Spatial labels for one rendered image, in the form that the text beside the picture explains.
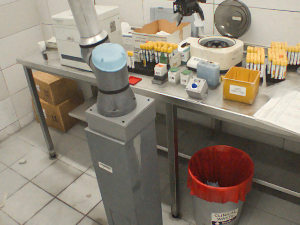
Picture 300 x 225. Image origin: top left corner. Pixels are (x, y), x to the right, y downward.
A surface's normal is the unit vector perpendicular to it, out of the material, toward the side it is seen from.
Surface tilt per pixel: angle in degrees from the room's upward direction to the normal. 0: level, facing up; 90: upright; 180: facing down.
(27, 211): 0
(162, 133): 0
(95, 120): 90
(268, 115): 1
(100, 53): 11
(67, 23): 89
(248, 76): 90
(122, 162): 90
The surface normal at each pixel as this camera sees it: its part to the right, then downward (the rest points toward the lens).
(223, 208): 0.04, 0.58
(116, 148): -0.57, 0.47
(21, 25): 0.82, 0.25
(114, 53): -0.02, -0.75
